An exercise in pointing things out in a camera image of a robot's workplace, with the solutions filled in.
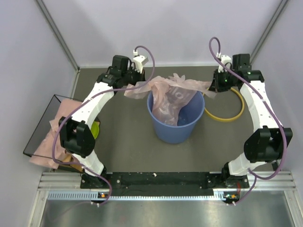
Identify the blue trash bin yellow rim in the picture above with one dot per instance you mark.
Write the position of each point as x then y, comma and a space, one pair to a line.
188, 116

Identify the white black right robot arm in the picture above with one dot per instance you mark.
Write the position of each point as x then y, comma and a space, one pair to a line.
269, 139

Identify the grey slotted cable duct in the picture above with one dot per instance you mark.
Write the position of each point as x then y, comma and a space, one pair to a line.
72, 195

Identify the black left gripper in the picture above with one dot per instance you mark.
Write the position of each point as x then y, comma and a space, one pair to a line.
140, 77

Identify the aluminium frame rail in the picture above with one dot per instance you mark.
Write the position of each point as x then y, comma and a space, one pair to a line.
272, 203

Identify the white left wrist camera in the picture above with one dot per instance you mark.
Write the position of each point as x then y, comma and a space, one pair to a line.
139, 61

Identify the pink plastic trash bag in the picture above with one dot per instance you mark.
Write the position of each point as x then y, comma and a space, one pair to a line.
43, 154
169, 95

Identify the green plate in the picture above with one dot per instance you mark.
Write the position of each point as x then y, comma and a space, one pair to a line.
95, 129

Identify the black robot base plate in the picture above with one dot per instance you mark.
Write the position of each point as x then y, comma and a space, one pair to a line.
172, 183

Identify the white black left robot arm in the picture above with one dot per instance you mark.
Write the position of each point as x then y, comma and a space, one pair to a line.
117, 76

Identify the black wire frame shelf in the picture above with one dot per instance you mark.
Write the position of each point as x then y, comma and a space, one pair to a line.
40, 127

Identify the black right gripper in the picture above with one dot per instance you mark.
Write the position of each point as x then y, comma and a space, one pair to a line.
216, 86

